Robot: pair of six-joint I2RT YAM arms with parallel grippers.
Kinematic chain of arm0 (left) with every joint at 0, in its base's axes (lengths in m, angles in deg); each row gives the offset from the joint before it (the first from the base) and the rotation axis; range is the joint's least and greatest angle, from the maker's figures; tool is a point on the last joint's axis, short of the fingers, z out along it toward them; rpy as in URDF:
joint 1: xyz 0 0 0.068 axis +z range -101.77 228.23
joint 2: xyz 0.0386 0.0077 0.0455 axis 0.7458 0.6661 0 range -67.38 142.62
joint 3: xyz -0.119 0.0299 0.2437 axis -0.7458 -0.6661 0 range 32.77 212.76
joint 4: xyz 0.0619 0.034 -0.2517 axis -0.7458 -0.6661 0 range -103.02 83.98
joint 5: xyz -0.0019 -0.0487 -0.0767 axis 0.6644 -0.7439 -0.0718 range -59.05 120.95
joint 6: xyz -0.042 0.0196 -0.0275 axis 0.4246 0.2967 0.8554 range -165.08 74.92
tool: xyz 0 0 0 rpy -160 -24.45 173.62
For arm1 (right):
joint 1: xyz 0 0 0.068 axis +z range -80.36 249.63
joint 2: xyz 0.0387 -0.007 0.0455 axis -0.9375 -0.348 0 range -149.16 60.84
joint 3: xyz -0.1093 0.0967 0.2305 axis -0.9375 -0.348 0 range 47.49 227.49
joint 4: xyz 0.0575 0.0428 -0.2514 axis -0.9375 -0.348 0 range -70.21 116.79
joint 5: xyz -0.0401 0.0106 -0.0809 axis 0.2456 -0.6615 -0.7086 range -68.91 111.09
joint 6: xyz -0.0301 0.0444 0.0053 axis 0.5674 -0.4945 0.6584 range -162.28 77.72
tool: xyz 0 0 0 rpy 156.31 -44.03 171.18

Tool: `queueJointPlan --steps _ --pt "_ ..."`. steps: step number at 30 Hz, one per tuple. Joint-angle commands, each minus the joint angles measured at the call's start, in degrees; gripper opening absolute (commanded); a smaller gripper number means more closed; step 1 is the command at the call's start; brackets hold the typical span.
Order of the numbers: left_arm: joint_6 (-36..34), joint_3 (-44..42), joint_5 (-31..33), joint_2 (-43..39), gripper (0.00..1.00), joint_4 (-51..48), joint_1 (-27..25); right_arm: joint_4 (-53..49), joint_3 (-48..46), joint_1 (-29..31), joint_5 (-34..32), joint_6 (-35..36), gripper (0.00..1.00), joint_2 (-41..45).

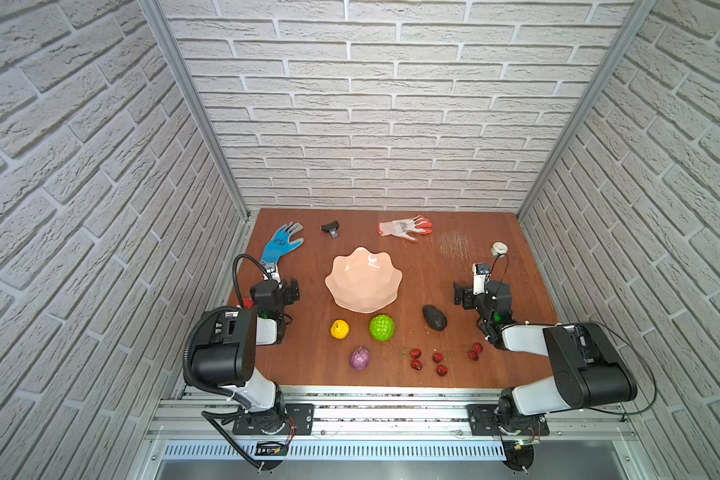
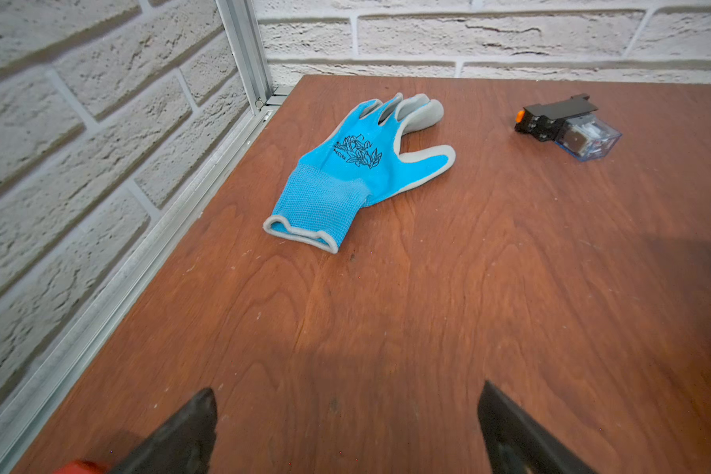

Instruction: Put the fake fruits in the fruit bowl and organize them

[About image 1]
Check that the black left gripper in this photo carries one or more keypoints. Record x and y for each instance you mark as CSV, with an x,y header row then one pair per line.
x,y
290,291

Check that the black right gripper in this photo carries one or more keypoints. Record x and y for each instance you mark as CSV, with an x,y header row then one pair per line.
x,y
465,295

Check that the red fake cherry pair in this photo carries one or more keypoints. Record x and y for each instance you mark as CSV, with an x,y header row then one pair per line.
x,y
474,351
414,357
439,359

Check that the dark fake avocado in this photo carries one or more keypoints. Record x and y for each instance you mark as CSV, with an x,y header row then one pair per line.
x,y
434,318

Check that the yellow fake lemon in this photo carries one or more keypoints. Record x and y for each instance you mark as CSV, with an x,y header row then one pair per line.
x,y
339,329

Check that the purple fake passion fruit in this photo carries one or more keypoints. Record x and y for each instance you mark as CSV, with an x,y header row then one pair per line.
x,y
360,358

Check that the green bumpy fake fruit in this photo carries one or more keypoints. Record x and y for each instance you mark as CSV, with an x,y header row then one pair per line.
x,y
382,328

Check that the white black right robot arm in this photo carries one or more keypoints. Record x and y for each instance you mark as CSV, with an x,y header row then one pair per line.
x,y
587,371

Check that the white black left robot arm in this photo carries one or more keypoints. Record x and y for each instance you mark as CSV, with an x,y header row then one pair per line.
x,y
220,352

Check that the pink wavy fruit bowl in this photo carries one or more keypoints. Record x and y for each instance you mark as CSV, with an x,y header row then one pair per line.
x,y
363,281

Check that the blue grey work glove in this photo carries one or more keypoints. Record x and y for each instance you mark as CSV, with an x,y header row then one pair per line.
x,y
282,243

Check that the white tape roll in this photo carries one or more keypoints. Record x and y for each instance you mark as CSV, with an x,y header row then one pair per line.
x,y
499,249

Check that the small black clip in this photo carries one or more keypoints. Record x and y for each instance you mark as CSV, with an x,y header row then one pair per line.
x,y
331,228

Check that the white red work glove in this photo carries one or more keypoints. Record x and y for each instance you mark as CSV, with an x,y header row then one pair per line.
x,y
408,229

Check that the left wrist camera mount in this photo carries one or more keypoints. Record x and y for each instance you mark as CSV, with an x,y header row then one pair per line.
x,y
272,270

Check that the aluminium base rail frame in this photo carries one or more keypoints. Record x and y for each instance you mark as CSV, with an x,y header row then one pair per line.
x,y
388,424

